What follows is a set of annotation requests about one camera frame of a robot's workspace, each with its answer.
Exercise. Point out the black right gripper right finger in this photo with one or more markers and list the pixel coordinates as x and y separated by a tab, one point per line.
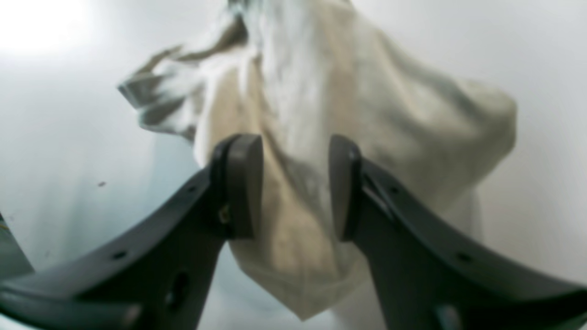
428	275

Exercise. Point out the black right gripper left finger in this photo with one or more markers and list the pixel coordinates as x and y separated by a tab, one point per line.
155	276

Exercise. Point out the beige grey T-shirt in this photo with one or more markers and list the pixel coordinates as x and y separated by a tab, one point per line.
296	72

